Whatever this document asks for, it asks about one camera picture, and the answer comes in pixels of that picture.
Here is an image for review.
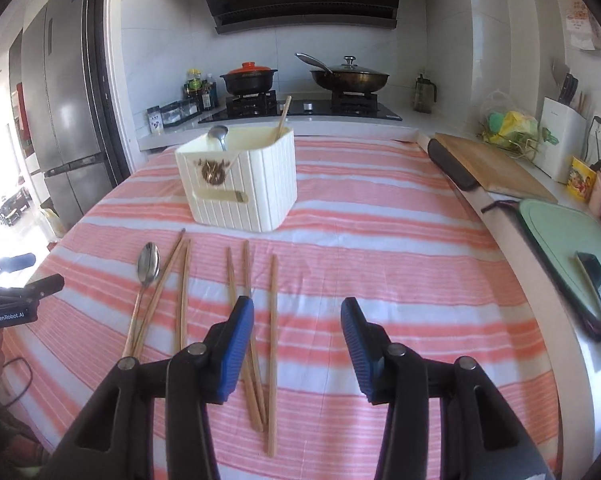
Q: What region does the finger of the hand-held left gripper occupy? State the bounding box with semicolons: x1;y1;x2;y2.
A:
24;273;66;299
0;253;36;272

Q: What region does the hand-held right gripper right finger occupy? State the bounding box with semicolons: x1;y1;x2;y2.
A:
340;296;556;480

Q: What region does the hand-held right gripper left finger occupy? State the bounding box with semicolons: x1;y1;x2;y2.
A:
40;296;255;480

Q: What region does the wooden chopstick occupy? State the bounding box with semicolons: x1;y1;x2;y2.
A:
272;95;292;143
174;238;192;354
266;254;280;457
132;228;187;357
243;240;268;425
225;247;264;432

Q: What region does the wooden handled metal spoon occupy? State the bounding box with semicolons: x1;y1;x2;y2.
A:
122;242;162;359

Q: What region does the white ribbed utensil holder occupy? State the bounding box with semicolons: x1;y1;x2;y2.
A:
175;126;299;234

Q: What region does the dark floor object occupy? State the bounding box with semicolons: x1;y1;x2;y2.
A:
0;187;34;229

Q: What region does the pink striped tablecloth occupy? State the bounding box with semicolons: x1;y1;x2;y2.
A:
3;135;563;480

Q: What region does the person's green clothing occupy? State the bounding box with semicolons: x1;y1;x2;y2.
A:
0;397;48;480

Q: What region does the grey refrigerator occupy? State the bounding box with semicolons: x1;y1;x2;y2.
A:
19;0;115;235

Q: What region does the black oblong pad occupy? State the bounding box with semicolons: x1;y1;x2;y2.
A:
426;137;481;192

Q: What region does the pale green cutting board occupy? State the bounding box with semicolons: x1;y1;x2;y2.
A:
481;198;601;343

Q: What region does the wooden cutting board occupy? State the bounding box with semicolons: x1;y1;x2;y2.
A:
433;132;559;205

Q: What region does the dark flat object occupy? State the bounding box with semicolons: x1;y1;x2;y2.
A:
574;251;601;344

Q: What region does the black gas stove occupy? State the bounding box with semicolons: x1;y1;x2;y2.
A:
225;91;404;122

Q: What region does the frying pan with glass lid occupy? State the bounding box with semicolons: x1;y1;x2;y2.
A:
295;52;391;95

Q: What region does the black clay pot red lid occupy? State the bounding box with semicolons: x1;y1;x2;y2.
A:
219;61;279;96

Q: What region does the yellow green plastic bag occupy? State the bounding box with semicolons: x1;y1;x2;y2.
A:
479;90;552;155

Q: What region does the yellow packet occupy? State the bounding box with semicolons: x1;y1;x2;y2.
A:
569;156;597;204

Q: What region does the white knife block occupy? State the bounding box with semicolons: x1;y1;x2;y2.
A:
534;74;592;185

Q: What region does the black cable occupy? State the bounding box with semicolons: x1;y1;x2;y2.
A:
0;356;35;413

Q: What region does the wall calendar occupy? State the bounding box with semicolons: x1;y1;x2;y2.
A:
562;0;601;52

